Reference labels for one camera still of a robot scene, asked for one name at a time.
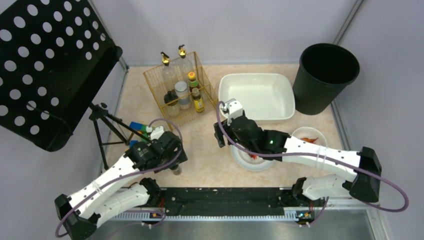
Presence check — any white plate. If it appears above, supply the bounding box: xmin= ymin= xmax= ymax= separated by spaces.
xmin=230 ymin=145 xmax=274 ymax=172

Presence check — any small yellow spice jar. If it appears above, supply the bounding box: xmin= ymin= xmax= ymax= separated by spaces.
xmin=191 ymin=87 xmax=205 ymax=113

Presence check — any black lid glass jar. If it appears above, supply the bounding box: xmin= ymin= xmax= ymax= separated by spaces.
xmin=163 ymin=90 xmax=180 ymax=117

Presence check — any sauce bottle yellow cap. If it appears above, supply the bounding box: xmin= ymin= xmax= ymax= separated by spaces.
xmin=187 ymin=71 xmax=200 ymax=92

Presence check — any white bowl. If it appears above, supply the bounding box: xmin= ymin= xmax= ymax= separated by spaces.
xmin=291 ymin=126 xmax=328 ymax=147

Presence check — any oil bottle with dark liquid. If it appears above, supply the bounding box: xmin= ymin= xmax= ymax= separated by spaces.
xmin=160 ymin=51 xmax=178 ymax=92

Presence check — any clear oil bottle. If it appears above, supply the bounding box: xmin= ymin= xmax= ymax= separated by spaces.
xmin=178 ymin=44 xmax=195 ymax=84

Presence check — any small black cap jar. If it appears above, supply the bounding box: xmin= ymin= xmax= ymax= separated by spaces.
xmin=170 ymin=165 xmax=182 ymax=176

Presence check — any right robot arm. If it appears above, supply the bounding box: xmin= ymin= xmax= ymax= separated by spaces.
xmin=213 ymin=116 xmax=382 ymax=203

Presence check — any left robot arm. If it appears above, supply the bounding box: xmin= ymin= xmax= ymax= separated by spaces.
xmin=54 ymin=127 xmax=187 ymax=240

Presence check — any red crab toy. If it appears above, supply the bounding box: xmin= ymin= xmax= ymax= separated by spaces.
xmin=248 ymin=153 xmax=258 ymax=161

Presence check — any colourful toy block stack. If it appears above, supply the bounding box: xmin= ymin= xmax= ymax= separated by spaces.
xmin=129 ymin=121 xmax=155 ymax=142

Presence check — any blue toy block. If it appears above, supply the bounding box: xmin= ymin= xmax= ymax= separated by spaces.
xmin=129 ymin=140 xmax=139 ymax=148

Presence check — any white rectangular basin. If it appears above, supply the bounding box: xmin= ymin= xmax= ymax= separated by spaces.
xmin=218 ymin=73 xmax=296 ymax=124

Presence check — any orange shrimp in bowl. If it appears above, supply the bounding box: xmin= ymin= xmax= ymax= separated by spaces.
xmin=301 ymin=137 xmax=318 ymax=144

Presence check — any black tripod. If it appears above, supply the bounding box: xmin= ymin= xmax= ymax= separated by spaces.
xmin=88 ymin=103 xmax=151 ymax=170

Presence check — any black trash bin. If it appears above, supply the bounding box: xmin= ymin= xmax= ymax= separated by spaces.
xmin=292 ymin=43 xmax=360 ymax=116

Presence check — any black perforated panel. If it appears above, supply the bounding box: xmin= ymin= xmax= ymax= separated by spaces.
xmin=0 ymin=0 xmax=123 ymax=152

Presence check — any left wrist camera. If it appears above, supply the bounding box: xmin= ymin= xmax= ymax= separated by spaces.
xmin=145 ymin=126 xmax=165 ymax=141

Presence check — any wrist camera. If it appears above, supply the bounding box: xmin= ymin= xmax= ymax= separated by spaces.
xmin=145 ymin=126 xmax=165 ymax=141
xmin=220 ymin=98 xmax=244 ymax=126

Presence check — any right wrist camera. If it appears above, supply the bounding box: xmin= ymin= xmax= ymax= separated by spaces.
xmin=220 ymin=98 xmax=244 ymax=126

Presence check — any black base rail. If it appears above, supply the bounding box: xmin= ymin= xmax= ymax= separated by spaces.
xmin=148 ymin=187 xmax=300 ymax=217

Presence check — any gold wire rack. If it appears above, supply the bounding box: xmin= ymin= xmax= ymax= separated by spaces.
xmin=143 ymin=51 xmax=218 ymax=127

